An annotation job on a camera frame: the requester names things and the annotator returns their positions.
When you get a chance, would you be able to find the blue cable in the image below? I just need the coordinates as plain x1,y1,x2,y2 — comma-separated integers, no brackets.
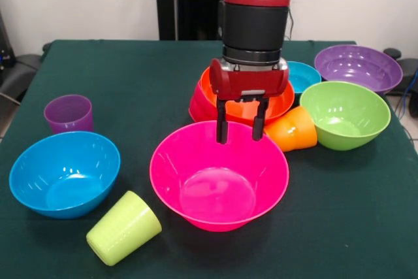
394,69,418,120

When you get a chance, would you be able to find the green cup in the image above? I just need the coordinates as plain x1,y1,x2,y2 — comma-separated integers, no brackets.
86,190,163,267

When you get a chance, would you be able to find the large blue bowl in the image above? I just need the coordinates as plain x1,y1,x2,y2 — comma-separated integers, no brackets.
8,131,121,220

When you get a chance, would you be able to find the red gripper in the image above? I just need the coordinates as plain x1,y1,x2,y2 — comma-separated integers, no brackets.
208,57,290,145

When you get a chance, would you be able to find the large green bowl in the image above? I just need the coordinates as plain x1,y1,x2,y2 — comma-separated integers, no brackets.
299,80,392,152

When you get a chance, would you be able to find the large orange-red bowl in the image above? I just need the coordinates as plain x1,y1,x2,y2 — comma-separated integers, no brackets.
199,65,295,128

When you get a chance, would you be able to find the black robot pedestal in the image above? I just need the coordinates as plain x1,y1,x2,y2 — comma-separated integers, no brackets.
150,0,226,41

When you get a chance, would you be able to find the orange cup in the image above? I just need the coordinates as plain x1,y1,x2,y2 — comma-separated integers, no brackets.
263,106,318,153

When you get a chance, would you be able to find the small blue bowl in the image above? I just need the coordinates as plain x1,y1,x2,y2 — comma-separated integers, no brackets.
285,61,323,94

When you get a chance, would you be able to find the large pink bowl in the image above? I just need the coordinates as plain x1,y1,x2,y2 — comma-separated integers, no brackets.
149,120,291,233

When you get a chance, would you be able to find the black wall cable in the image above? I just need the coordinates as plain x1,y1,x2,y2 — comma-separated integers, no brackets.
284,6,295,41

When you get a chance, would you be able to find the large purple bowl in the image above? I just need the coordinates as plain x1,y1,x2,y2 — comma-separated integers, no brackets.
313,44,404,95

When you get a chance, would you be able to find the purple cup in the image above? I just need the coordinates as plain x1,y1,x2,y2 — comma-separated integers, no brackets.
43,94,95,135

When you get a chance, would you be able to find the dark green tablecloth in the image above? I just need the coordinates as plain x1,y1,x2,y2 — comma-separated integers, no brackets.
0,39,418,279

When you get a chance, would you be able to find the small red-pink bowl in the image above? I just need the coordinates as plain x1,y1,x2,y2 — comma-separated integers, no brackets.
188,79,219,123

